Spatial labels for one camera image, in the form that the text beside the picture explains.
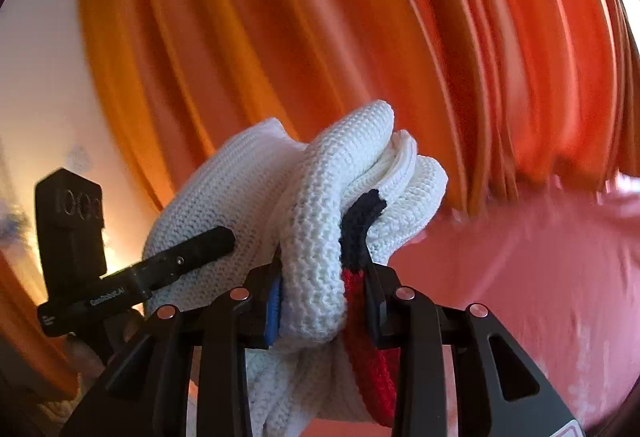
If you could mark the black camera box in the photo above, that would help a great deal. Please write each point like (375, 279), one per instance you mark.
(69, 224)

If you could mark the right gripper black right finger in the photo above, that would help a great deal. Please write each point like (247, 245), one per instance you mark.
(380, 284)

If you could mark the orange curtain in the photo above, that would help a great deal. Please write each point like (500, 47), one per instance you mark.
(512, 96)

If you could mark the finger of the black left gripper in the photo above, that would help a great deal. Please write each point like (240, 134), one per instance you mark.
(175, 259)

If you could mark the pink blanket with white bows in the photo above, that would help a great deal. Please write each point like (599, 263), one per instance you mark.
(560, 270)

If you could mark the person's left hand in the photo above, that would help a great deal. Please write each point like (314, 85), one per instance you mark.
(120, 331)

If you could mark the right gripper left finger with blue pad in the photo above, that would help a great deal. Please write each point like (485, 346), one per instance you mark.
(262, 320)

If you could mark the white red black knit sweater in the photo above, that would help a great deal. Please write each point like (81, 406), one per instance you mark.
(281, 197)

